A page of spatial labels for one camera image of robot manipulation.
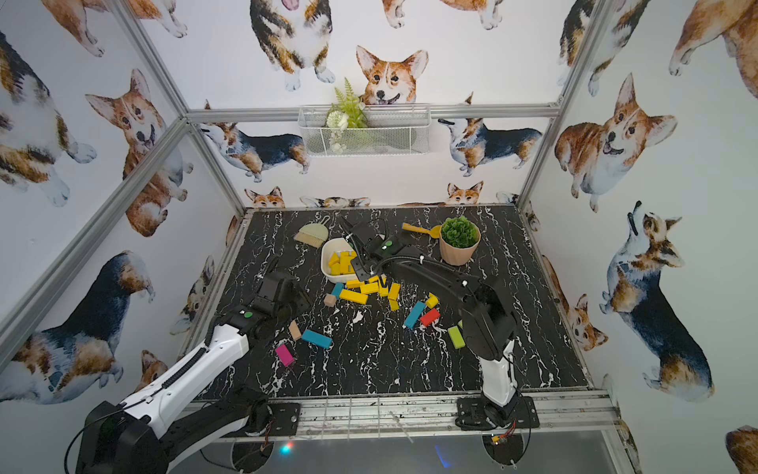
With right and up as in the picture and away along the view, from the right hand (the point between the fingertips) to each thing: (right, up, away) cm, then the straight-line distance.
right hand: (361, 263), depth 85 cm
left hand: (-15, -8, -1) cm, 17 cm away
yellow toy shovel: (+25, +9, +28) cm, 39 cm away
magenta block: (-22, -26, -1) cm, 34 cm away
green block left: (+28, -22, +1) cm, 35 cm away
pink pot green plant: (+31, +7, +12) cm, 34 cm away
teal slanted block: (+16, -17, +7) cm, 24 cm away
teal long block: (-13, -22, +1) cm, 26 cm away
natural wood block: (-19, -20, +1) cm, 28 cm away
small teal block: (-9, -10, +12) cm, 18 cm away
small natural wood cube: (-11, -12, +7) cm, 18 cm away
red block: (+20, -17, +6) cm, 27 cm away
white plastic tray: (-11, -1, +17) cm, 21 cm away
